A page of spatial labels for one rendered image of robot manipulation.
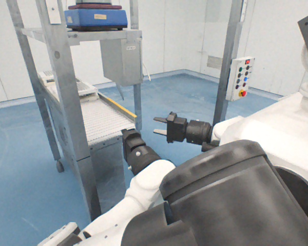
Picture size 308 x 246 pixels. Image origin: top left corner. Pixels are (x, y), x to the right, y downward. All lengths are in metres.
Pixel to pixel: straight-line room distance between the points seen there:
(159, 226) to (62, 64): 0.63
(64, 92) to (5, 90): 3.66
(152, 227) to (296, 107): 0.25
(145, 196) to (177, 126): 0.35
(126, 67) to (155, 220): 0.76
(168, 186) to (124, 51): 0.76
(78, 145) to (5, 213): 1.37
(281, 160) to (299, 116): 0.08
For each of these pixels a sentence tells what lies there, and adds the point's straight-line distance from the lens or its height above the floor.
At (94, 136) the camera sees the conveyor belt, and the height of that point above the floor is 0.91.
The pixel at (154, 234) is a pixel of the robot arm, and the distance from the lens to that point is 0.18.
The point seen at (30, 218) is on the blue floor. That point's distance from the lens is 1.98.
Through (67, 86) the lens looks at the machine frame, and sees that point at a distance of 0.74.
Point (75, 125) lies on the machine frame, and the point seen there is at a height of 1.03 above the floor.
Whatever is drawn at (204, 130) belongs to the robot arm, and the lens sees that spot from 0.70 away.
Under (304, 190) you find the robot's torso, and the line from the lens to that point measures 0.24.
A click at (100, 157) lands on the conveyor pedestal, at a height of 0.69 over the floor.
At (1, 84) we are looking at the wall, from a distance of 4.35.
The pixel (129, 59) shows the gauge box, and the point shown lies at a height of 1.23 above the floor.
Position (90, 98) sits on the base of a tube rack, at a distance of 1.36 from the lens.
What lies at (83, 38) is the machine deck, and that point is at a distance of 0.80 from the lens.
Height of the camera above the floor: 1.39
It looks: 28 degrees down
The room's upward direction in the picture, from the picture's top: straight up
